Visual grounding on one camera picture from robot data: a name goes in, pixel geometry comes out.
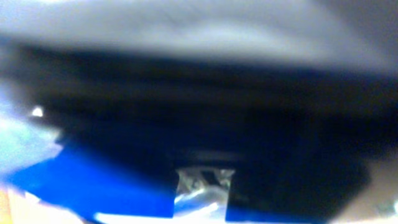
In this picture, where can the blue tall box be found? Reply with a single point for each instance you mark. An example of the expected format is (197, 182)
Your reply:
(284, 143)

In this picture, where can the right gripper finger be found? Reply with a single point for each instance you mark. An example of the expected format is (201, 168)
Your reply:
(358, 35)

